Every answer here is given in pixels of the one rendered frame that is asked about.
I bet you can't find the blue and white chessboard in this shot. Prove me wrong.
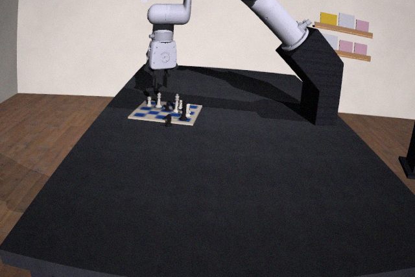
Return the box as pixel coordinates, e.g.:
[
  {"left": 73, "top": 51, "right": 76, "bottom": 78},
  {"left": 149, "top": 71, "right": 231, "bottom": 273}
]
[{"left": 128, "top": 100, "right": 202, "bottom": 126}]

